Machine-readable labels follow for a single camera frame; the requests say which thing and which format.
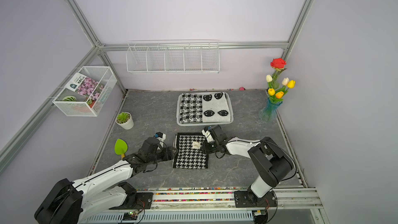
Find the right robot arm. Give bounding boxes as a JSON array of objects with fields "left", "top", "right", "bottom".
[{"left": 202, "top": 125, "right": 295, "bottom": 200}]

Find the black white patterned scarf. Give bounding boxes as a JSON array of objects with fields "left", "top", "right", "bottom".
[{"left": 179, "top": 92, "right": 232, "bottom": 124}]

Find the green plastic scoop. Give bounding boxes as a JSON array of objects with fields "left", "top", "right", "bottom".
[{"left": 114, "top": 139, "right": 128, "bottom": 159}]

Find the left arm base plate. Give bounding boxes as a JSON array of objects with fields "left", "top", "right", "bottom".
[{"left": 110, "top": 192, "right": 153, "bottom": 210}]

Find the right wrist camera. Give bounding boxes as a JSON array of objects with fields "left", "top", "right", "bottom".
[{"left": 202, "top": 127, "right": 214, "bottom": 143}]

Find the flower seed packet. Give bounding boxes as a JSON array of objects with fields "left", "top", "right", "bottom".
[{"left": 65, "top": 73, "right": 104, "bottom": 101}]

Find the small potted green plant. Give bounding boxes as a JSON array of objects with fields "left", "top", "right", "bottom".
[{"left": 115, "top": 112, "right": 134, "bottom": 130}]

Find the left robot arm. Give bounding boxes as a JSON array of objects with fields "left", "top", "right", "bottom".
[{"left": 34, "top": 133, "right": 178, "bottom": 224}]

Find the glass vase with flowers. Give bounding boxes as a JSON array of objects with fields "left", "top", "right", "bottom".
[{"left": 259, "top": 58, "right": 296, "bottom": 122}]

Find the white wire wall shelf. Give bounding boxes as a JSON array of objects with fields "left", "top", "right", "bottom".
[{"left": 126, "top": 39, "right": 220, "bottom": 74}]

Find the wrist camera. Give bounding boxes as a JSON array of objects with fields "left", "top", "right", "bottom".
[
  {"left": 202, "top": 127, "right": 214, "bottom": 143},
  {"left": 154, "top": 132, "right": 166, "bottom": 142}
]

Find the white wire side basket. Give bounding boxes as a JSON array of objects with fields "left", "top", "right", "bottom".
[{"left": 52, "top": 66, "right": 117, "bottom": 117}]

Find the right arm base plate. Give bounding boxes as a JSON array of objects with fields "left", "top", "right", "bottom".
[{"left": 234, "top": 191, "right": 277, "bottom": 208}]

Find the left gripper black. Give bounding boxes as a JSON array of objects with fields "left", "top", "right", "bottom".
[{"left": 147, "top": 146, "right": 178, "bottom": 164}]

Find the white plastic basket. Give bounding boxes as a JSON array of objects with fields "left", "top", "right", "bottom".
[{"left": 176, "top": 92, "right": 234, "bottom": 127}]

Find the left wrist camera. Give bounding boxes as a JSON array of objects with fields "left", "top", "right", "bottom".
[{"left": 154, "top": 132, "right": 166, "bottom": 142}]

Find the houndstooth scarf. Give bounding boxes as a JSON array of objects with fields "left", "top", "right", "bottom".
[{"left": 173, "top": 133, "right": 209, "bottom": 170}]

